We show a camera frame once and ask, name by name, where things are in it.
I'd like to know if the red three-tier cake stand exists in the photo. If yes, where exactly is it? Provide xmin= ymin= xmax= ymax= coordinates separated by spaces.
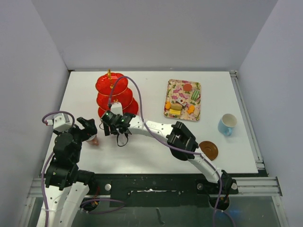
xmin=95 ymin=69 xmax=139 ymax=117

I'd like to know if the floral serving tray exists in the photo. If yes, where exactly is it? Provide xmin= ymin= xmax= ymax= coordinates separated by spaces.
xmin=163 ymin=79 xmax=202 ymax=122

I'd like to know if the brown saucer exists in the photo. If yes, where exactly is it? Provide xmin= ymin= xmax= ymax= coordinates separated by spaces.
xmin=199 ymin=141 xmax=219 ymax=161

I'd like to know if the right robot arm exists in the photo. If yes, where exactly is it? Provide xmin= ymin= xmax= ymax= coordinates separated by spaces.
xmin=100 ymin=111 xmax=238 ymax=193

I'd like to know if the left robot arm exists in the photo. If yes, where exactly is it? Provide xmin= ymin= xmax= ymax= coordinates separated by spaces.
xmin=37 ymin=112 xmax=98 ymax=227

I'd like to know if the orange cookie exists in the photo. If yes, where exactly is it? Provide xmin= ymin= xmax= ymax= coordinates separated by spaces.
xmin=165 ymin=101 xmax=171 ymax=110

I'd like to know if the yellow layered cake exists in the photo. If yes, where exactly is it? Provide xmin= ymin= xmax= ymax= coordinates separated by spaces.
xmin=169 ymin=108 xmax=181 ymax=116

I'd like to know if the brown bread roll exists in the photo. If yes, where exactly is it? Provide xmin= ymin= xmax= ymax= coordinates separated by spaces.
xmin=170 ymin=103 xmax=183 ymax=111

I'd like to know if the chocolate cake slice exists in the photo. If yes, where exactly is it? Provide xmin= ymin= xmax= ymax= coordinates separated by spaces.
xmin=176 ymin=99 xmax=187 ymax=108

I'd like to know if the orange fish biscuit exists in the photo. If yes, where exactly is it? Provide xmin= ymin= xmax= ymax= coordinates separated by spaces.
xmin=187 ymin=105 xmax=195 ymax=114

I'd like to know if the green striped cake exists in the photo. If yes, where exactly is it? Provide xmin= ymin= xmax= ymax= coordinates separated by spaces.
xmin=191 ymin=89 xmax=201 ymax=101

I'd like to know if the blue mug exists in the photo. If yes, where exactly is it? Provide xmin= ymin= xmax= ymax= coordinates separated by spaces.
xmin=218 ymin=113 xmax=237 ymax=137

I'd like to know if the pink handled white cup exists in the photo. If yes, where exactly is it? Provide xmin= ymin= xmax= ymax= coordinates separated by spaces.
xmin=86 ymin=134 xmax=99 ymax=146

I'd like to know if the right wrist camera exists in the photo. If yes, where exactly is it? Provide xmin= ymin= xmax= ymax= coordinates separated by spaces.
xmin=110 ymin=102 xmax=123 ymax=115

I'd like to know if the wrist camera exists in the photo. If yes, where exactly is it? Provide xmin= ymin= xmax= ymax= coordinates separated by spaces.
xmin=110 ymin=102 xmax=123 ymax=115
xmin=46 ymin=113 xmax=72 ymax=132

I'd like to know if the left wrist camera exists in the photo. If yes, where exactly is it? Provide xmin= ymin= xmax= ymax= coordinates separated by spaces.
xmin=46 ymin=113 xmax=72 ymax=132

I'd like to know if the black base frame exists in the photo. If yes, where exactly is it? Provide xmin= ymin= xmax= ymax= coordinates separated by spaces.
xmin=80 ymin=174 xmax=239 ymax=213

